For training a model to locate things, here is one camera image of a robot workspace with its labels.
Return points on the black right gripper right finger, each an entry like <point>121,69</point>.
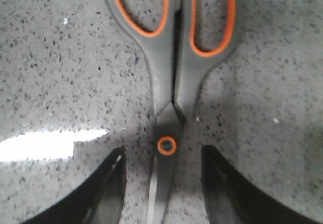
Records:
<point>230,198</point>

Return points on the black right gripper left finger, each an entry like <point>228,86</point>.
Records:
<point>99,199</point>

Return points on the grey and orange scissors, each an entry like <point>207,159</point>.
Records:
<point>177,68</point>

